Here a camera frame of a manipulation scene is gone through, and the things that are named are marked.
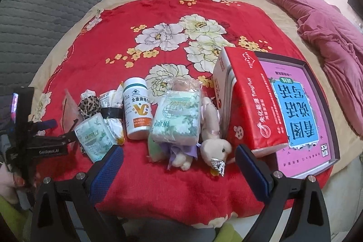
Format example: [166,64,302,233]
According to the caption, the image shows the person's left hand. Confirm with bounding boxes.
[1,163,34,209]

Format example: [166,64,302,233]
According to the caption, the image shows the red floral blanket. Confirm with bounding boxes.
[33,0,333,227]

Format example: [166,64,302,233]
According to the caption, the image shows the white vitamin bottle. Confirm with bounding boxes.
[123,77,153,141]

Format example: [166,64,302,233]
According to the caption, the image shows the white floral scrunchie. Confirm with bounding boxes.
[81,90,96,101]

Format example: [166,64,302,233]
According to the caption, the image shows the green white tissue pack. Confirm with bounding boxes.
[150,90,201,146]

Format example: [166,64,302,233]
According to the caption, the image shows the small green tissue pack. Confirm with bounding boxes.
[74,113,116,163]

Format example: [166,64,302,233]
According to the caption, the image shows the pink quilt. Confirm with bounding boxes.
[273,0,362,135]

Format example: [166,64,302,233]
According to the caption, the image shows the taped white snack packet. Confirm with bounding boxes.
[99,83,125,146]

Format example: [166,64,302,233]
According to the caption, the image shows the red tissue box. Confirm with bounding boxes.
[213,47,288,158]

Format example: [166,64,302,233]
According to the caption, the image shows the bagged peach sponge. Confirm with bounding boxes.
[171,77,202,91]

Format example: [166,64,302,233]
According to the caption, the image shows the cream plush bear with crown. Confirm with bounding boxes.
[199,96,233,177]

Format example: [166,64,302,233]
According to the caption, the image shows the grey quilted headboard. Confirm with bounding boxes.
[1,0,101,103]

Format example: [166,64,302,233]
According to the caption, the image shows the leopard print scrunchie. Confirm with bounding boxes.
[78,96,101,119]

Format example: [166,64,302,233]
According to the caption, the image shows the beige bed sheet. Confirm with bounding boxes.
[30,0,362,174]

